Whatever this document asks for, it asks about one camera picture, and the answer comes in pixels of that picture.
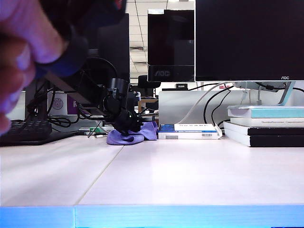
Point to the black pen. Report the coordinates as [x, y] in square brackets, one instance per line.
[96, 135]

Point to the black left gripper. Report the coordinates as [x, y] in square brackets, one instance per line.
[128, 120]

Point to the black book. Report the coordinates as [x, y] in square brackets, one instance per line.
[275, 141]
[275, 131]

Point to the teal book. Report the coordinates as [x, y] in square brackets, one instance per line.
[273, 112]

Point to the black keyboard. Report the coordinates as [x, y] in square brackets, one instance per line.
[26, 129]

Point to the large AOC monitor silver bezel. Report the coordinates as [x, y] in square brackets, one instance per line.
[249, 40]

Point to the blue and white box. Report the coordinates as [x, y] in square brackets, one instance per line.
[190, 131]

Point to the plain black monitor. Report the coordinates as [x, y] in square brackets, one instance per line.
[114, 42]

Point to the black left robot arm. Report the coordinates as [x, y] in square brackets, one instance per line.
[92, 92]

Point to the small green box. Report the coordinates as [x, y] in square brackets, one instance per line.
[95, 129]

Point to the grey desk divider panel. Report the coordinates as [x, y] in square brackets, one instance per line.
[175, 107]

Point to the white box purple label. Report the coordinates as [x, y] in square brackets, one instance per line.
[59, 103]

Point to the white book printed spine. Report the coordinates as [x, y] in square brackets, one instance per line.
[273, 122]

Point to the black AOC monitor white frame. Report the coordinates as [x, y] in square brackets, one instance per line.
[171, 38]

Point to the wooden shelf frame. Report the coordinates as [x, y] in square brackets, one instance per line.
[148, 101]

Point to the person's hand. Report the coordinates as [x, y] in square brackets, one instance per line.
[21, 35]

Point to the forearm in dark sleeve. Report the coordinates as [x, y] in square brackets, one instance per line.
[71, 54]

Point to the small black labelled device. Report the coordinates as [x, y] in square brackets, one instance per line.
[181, 86]

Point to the purple cloth rag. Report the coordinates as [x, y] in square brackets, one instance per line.
[147, 130]

